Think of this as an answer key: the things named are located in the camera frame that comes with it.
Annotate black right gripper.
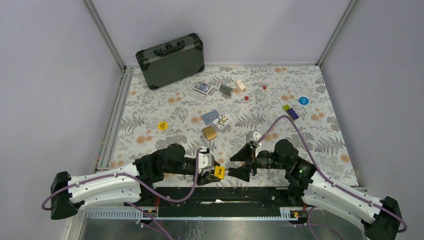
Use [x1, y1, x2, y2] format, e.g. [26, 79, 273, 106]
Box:
[227, 142, 289, 183]

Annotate yellow black padlock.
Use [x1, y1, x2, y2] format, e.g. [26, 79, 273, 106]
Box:
[212, 166, 229, 181]

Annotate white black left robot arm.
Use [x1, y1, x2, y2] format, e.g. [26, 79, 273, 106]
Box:
[41, 143, 225, 220]

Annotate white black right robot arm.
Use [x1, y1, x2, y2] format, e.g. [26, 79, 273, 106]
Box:
[228, 139, 402, 240]

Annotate brass padlock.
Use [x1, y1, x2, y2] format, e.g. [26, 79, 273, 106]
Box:
[202, 126, 217, 141]

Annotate face-up playing card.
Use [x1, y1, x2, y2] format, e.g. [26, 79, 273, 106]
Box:
[212, 113, 233, 130]

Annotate blue-backed playing card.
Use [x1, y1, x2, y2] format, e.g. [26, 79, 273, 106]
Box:
[201, 109, 220, 126]

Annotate yellow round token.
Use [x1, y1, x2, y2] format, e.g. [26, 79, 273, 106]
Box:
[157, 121, 169, 131]

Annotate green purple building bricks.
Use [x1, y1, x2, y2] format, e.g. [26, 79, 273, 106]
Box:
[282, 104, 299, 121]

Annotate grey green building brick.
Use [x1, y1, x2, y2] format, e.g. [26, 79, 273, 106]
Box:
[219, 84, 234, 96]

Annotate small beige block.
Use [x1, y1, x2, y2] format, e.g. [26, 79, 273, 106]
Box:
[235, 79, 246, 91]

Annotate blue card deck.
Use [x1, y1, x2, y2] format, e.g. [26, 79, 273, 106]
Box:
[193, 81, 213, 95]

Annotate blue round token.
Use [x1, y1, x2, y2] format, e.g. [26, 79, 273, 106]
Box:
[298, 96, 310, 106]

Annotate grey black hard case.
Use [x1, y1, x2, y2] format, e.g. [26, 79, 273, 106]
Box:
[135, 33, 205, 90]

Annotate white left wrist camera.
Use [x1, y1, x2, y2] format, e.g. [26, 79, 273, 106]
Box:
[198, 147, 215, 174]

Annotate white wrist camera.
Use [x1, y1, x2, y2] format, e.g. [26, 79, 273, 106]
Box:
[198, 147, 215, 174]
[245, 131, 262, 150]

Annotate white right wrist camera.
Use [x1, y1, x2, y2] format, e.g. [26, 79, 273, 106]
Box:
[245, 131, 262, 150]

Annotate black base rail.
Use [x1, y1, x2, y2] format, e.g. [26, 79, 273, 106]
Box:
[134, 186, 305, 210]

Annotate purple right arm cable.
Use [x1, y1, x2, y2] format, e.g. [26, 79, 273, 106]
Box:
[253, 114, 408, 240]

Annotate slotted cable duct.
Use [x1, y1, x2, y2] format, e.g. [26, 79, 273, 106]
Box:
[86, 205, 299, 221]

